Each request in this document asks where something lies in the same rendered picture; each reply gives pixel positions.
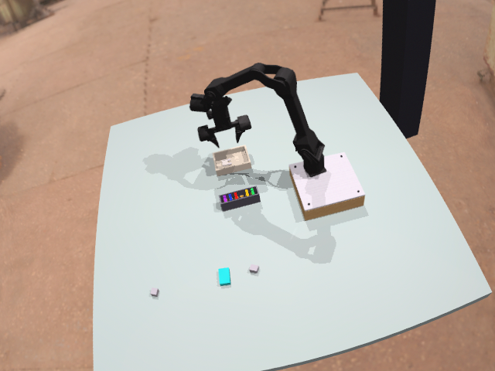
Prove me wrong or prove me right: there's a cyan rectangular block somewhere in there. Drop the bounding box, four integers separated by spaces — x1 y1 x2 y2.
218 267 230 286

